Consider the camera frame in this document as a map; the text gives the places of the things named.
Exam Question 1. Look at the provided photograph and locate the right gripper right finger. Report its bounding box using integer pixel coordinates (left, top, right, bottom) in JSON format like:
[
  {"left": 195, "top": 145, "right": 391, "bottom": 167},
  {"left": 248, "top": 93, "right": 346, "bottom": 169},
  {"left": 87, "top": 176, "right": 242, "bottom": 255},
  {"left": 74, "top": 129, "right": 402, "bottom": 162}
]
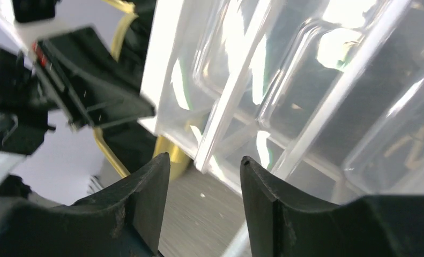
[{"left": 240, "top": 156, "right": 424, "bottom": 256}]

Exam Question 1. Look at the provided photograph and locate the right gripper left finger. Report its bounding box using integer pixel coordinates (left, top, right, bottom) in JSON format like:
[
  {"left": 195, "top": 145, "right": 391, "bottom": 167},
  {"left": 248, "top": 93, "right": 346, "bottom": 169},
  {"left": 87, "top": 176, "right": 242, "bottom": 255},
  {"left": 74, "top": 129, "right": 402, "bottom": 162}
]
[{"left": 0, "top": 153, "right": 170, "bottom": 256}]

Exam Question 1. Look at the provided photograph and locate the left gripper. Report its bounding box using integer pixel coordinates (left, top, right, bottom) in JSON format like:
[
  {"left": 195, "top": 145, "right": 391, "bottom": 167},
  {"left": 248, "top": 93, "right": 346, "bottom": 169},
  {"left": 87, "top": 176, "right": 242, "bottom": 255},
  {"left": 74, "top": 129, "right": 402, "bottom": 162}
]
[{"left": 0, "top": 26, "right": 136, "bottom": 156}]

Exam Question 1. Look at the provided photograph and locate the yellow hard-shell suitcase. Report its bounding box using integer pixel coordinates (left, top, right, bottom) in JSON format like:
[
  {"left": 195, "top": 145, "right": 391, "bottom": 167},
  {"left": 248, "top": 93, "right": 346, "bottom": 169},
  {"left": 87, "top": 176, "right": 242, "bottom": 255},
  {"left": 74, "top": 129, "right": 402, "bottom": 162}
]
[{"left": 93, "top": 1, "right": 190, "bottom": 181}]

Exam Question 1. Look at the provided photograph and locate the white divided organizer tray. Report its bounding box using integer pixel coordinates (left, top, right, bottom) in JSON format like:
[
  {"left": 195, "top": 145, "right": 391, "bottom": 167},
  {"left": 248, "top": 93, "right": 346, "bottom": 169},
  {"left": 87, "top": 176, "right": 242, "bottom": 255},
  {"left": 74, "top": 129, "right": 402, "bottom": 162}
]
[{"left": 138, "top": 0, "right": 424, "bottom": 257}]

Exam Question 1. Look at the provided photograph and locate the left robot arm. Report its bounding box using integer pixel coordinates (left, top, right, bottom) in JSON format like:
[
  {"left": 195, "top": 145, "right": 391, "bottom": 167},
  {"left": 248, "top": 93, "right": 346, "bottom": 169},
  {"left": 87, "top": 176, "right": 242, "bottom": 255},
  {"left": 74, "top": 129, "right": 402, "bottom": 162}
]
[{"left": 0, "top": 23, "right": 155, "bottom": 197}]

